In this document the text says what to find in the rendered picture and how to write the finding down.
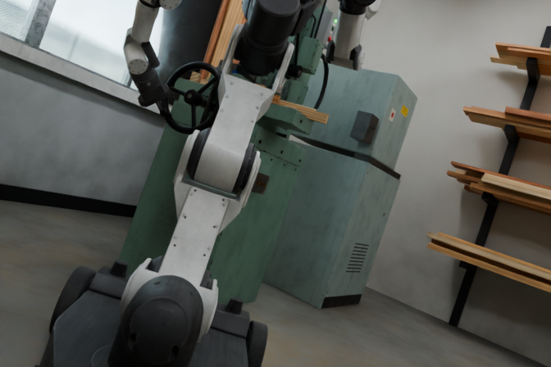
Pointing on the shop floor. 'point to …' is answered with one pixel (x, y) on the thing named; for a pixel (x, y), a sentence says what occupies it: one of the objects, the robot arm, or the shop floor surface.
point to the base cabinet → (275, 195)
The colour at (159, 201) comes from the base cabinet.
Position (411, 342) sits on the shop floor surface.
